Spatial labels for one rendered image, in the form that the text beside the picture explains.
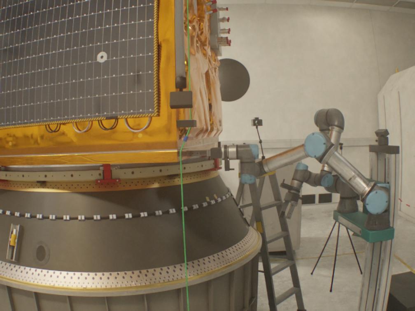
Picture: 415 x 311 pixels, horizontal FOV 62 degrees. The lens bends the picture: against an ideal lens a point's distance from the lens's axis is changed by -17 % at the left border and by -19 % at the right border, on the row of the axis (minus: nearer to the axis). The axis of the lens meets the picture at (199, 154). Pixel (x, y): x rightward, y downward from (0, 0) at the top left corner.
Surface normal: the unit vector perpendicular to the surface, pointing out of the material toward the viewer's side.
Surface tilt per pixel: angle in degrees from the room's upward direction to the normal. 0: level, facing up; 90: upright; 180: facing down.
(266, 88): 90
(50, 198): 62
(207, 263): 43
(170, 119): 90
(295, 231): 90
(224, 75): 90
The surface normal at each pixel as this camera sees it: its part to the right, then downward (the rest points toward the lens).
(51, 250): -0.04, -0.43
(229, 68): -0.11, 0.05
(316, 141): -0.57, -0.03
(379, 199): -0.39, 0.14
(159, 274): 0.30, -0.72
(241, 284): 0.88, -0.01
